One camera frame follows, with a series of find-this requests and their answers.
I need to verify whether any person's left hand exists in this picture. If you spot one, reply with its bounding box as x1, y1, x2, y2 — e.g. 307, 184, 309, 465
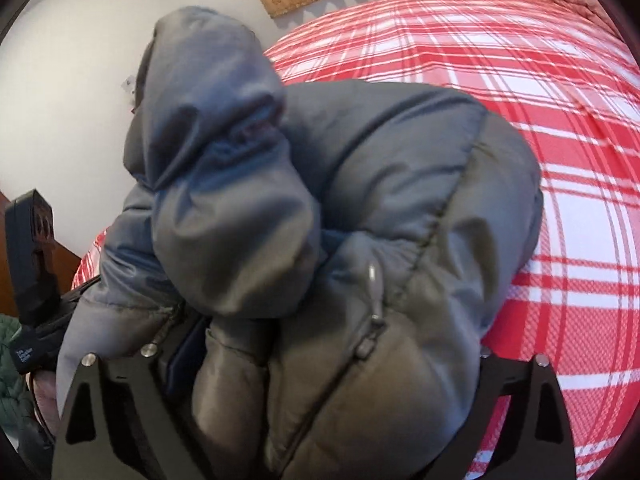
31, 374, 62, 436

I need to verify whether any grey puffer jacket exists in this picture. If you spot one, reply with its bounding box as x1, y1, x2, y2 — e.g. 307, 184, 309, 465
55, 6, 546, 480

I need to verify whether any bed with red plaid sheet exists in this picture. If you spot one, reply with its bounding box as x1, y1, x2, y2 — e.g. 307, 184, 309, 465
70, 0, 640, 480

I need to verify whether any green quilted garment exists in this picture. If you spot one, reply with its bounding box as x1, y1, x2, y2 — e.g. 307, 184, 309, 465
0, 312, 56, 463

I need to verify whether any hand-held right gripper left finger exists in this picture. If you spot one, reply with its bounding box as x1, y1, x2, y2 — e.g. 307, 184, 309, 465
52, 310, 211, 480

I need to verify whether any pink pillow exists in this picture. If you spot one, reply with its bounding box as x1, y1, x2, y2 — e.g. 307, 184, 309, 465
539, 0, 622, 36

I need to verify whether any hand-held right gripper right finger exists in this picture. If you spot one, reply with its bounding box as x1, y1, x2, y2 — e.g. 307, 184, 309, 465
425, 347, 578, 480

